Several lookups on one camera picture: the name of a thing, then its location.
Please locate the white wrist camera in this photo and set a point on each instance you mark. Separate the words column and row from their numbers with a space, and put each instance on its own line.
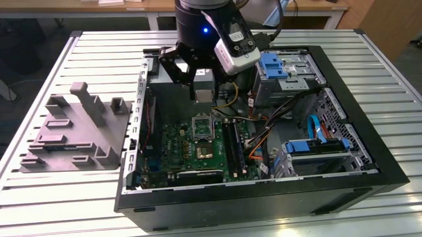
column 236, row 56

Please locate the blue port connector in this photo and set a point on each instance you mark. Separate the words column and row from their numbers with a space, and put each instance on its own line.
column 153, row 165

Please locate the silver drive cage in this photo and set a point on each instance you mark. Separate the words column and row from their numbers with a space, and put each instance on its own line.
column 289, row 86

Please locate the hard disk in blue carrier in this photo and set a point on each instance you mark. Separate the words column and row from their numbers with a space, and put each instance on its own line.
column 323, row 147

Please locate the grey power supply unit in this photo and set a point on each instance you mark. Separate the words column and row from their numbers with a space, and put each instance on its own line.
column 170, row 103

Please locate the silver disk bay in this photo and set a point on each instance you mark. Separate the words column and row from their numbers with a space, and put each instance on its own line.
column 316, row 157

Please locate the silver CPU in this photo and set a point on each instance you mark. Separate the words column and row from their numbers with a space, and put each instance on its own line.
column 203, row 96

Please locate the black PC case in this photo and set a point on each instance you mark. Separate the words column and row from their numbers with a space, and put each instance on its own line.
column 229, row 209

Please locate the grey parts rack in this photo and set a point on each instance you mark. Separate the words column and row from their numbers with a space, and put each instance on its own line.
column 81, row 138

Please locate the white cardboard box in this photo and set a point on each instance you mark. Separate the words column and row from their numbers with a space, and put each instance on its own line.
column 112, row 2

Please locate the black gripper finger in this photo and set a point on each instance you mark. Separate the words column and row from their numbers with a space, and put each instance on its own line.
column 172, row 66
column 217, row 74

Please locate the green motherboard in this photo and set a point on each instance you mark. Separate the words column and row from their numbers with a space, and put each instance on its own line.
column 173, row 133

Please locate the green RAM stick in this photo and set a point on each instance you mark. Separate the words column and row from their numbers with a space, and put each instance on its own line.
column 62, row 148

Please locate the wooden cabinet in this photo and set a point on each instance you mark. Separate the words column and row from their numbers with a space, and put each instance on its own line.
column 388, row 24

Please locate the blue card latch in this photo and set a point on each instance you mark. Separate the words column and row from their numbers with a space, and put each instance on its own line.
column 133, row 181

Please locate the blue plastic drive latch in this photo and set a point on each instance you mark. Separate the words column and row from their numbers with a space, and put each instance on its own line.
column 273, row 65

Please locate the black graphics card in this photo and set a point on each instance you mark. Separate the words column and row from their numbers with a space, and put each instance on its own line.
column 197, row 177

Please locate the black RAM slot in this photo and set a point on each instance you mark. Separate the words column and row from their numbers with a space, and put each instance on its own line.
column 231, row 148
column 227, row 148
column 235, row 148

